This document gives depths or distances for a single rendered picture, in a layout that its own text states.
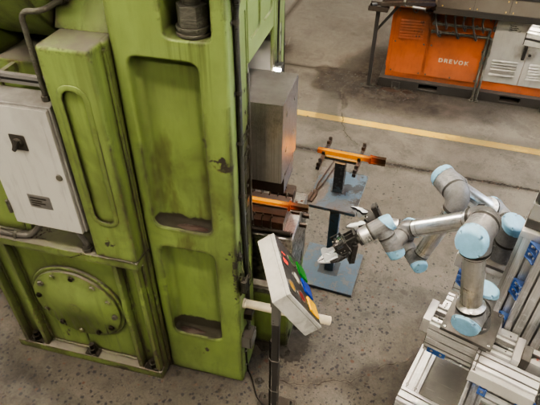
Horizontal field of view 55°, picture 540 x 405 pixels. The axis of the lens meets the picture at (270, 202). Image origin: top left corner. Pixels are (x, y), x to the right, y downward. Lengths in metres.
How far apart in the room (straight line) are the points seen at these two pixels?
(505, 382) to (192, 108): 1.71
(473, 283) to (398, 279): 1.63
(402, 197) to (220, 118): 2.71
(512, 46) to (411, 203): 2.21
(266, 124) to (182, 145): 0.36
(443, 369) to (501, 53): 3.67
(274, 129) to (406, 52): 3.86
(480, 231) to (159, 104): 1.28
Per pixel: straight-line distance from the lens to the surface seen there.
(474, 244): 2.00
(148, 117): 2.13
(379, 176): 4.60
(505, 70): 5.98
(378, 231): 2.21
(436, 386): 3.04
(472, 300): 2.21
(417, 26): 5.81
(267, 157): 2.28
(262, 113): 2.17
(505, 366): 2.57
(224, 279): 2.49
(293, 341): 3.31
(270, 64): 2.52
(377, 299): 3.59
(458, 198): 2.43
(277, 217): 2.61
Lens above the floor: 2.71
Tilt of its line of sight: 40 degrees down
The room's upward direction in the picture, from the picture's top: straight up
